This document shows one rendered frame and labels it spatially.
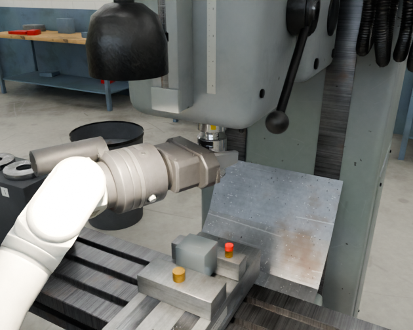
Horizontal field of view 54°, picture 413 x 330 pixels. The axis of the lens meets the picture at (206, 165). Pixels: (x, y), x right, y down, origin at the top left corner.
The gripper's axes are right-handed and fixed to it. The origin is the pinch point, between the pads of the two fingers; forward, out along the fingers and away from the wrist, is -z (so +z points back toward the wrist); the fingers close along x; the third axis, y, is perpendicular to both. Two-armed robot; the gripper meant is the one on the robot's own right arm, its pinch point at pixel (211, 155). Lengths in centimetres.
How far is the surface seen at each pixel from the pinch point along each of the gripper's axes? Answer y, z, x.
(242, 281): 27.2, -6.4, -2.2
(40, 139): 123, -67, 381
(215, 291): 21.8, 3.4, -5.9
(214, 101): -11.5, 6.2, -8.2
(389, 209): 121, -225, 76
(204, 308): 23.4, 6.2, -6.6
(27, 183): 14.3, 20.4, 38.6
